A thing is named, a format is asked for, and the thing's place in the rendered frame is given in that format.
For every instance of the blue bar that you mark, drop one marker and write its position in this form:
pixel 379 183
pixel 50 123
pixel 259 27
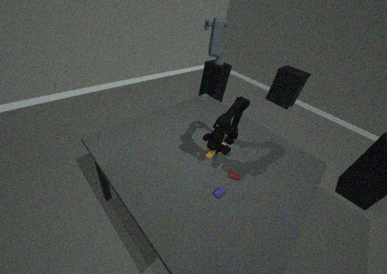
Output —
pixel 219 192

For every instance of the yellow bar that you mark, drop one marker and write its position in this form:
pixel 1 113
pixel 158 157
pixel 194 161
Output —
pixel 210 154

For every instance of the red rectangular block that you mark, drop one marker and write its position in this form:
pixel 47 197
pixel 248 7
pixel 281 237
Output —
pixel 234 176

